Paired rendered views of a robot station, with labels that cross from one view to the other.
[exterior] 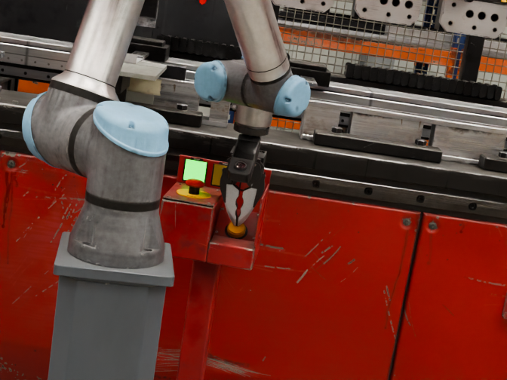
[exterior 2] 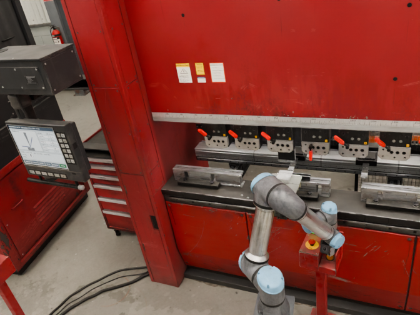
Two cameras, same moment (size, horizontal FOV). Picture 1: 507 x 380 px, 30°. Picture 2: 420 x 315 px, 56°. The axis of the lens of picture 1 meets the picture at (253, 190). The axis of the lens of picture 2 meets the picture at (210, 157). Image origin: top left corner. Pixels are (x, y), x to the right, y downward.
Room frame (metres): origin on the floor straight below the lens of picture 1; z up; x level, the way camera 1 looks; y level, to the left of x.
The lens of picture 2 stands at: (0.27, -0.26, 2.37)
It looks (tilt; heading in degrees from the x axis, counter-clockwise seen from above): 30 degrees down; 30
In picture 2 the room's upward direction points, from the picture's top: 10 degrees counter-clockwise
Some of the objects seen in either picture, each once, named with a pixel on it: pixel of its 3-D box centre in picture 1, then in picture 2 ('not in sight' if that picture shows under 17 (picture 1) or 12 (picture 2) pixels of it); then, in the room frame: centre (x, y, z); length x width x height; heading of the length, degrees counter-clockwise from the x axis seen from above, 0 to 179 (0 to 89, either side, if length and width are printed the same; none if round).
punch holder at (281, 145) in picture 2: not in sight; (280, 136); (2.23, 0.36, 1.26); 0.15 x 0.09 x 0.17; 92
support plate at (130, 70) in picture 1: (121, 66); (282, 187); (2.09, 0.33, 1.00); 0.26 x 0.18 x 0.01; 2
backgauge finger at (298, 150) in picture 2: (141, 50); (294, 159); (2.39, 0.33, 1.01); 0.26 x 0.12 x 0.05; 2
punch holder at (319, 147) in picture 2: not in sight; (316, 138); (2.24, 0.16, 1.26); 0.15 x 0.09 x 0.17; 92
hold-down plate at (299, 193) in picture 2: (138, 110); (293, 194); (2.18, 0.29, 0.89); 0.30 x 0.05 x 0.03; 92
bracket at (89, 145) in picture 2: not in sight; (84, 155); (1.92, 1.63, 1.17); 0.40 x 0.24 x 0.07; 92
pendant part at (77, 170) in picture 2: not in sight; (52, 147); (1.63, 1.52, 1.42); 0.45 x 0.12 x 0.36; 91
